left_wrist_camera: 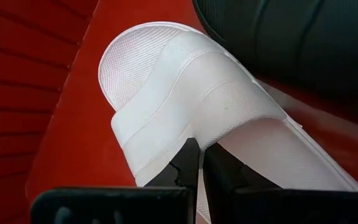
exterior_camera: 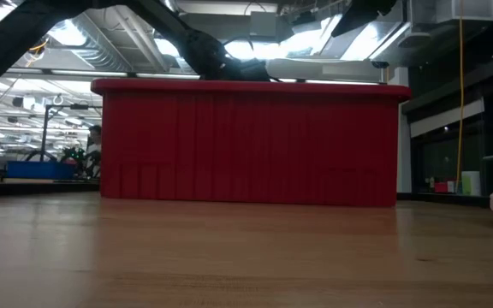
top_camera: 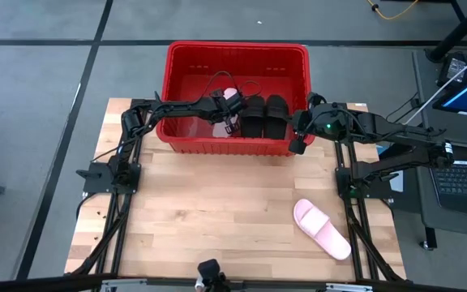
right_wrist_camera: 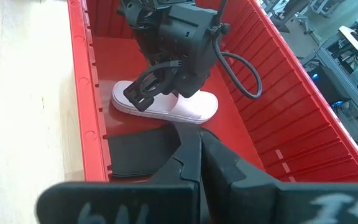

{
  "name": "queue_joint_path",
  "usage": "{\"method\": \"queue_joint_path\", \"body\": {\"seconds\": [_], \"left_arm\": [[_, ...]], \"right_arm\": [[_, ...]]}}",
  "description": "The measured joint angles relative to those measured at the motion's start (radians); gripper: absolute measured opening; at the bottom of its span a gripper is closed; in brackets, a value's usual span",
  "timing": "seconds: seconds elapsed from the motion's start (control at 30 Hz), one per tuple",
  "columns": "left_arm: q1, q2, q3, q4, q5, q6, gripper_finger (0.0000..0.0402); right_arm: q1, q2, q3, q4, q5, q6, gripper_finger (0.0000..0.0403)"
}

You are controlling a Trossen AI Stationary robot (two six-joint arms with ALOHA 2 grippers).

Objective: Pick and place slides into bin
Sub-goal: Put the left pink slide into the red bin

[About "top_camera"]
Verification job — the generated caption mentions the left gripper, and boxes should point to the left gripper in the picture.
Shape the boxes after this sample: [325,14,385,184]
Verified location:
[210,88,246,138]

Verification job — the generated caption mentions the pink slide sandal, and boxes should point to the pink slide sandal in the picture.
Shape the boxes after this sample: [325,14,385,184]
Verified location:
[212,88,239,140]
[293,198,353,262]

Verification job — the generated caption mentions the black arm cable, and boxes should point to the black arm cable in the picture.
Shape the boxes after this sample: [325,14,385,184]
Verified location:
[306,92,366,133]
[199,70,263,107]

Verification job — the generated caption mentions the black stand pole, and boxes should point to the black stand pole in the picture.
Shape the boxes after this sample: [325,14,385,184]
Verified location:
[425,0,467,64]

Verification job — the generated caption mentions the red plastic bin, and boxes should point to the red plastic bin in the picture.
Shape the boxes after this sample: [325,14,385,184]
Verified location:
[155,41,316,158]

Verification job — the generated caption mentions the black aluminium rig frame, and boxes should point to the black aluminium rig frame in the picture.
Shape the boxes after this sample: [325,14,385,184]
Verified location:
[65,97,407,292]

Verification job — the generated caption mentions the white cable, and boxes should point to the white cable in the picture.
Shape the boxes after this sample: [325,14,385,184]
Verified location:
[394,44,467,137]

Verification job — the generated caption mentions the grey rolling cart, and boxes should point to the grey rolling cart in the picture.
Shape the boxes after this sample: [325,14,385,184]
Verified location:
[410,140,467,251]

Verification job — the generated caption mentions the black slide sandal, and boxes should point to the black slide sandal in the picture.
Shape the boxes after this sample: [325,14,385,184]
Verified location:
[263,94,290,141]
[239,94,266,140]

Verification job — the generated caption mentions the yellow cable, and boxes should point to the yellow cable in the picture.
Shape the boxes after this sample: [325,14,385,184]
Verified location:
[366,0,420,21]

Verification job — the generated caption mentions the black camera on mount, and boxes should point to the black camera on mount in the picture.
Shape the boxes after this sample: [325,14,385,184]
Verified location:
[194,258,231,292]

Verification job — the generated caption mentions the black power adapter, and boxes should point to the black power adapter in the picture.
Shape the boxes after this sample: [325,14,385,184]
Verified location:
[437,51,467,87]

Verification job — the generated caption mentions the black laptop keyboard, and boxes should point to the black laptop keyboard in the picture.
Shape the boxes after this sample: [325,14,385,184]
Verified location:
[427,159,467,217]

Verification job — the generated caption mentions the black floor cables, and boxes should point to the black floor cables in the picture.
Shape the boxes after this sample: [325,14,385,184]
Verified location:
[383,92,421,127]

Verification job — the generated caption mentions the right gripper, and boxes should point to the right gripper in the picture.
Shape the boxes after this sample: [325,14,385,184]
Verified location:
[288,91,346,157]

